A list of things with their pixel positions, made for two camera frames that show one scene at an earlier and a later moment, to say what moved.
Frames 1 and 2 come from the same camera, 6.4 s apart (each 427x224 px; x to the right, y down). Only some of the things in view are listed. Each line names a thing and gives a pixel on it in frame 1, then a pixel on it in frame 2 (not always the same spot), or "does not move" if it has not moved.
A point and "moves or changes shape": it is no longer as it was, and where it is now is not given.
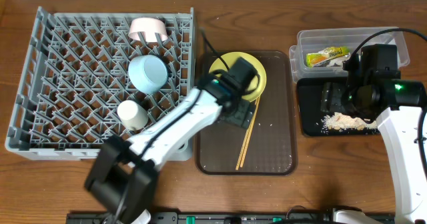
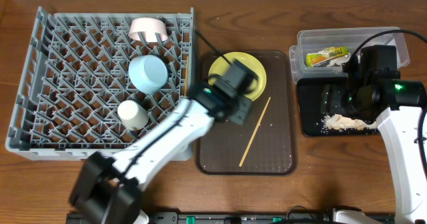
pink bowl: (149, 26) does not move
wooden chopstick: (249, 132) moves or changes shape
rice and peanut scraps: (338, 121) does not move
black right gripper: (329, 97) does not move
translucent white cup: (134, 117) does not move
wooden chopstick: (242, 149) -> (186, 77)
